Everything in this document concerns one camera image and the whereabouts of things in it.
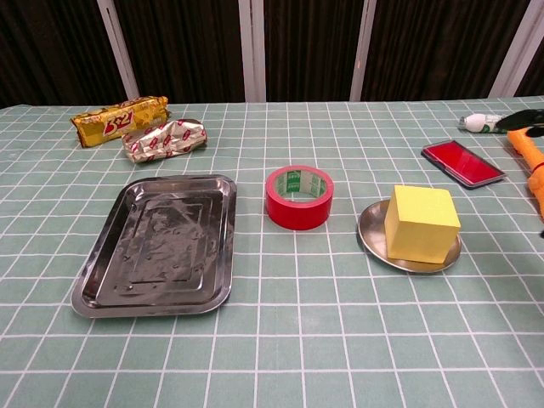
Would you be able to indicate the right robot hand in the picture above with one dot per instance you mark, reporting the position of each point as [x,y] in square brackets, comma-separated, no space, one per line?
[520,118]

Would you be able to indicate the yellow foam cube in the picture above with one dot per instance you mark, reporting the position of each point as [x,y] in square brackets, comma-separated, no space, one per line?
[418,229]

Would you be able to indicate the red tape roll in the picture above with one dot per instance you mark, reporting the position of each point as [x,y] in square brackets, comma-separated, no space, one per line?
[297,214]

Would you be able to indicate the orange rubber chicken toy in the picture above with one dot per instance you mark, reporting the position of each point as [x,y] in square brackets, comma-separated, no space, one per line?
[529,153]

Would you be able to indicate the small white green bottle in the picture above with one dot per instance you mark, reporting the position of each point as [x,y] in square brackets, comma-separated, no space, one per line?
[478,123]

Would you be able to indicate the red ink pad case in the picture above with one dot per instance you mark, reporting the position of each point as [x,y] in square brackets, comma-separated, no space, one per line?
[463,163]

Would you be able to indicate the round steel dish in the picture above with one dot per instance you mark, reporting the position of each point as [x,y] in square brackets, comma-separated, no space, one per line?
[371,229]

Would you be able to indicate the green checked tablecloth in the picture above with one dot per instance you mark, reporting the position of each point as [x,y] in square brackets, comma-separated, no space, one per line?
[297,340]

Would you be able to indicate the silver red snack wrapper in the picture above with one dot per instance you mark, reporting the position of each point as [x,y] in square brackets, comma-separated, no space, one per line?
[163,142]

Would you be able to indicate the rectangular steel tray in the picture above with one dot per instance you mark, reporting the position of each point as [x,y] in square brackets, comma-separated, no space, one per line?
[157,251]

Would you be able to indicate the gold cracker packet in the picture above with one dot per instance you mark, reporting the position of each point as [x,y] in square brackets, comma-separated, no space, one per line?
[115,123]

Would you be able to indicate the white frame post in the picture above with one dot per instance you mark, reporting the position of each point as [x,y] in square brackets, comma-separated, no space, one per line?
[252,47]
[363,47]
[119,47]
[516,51]

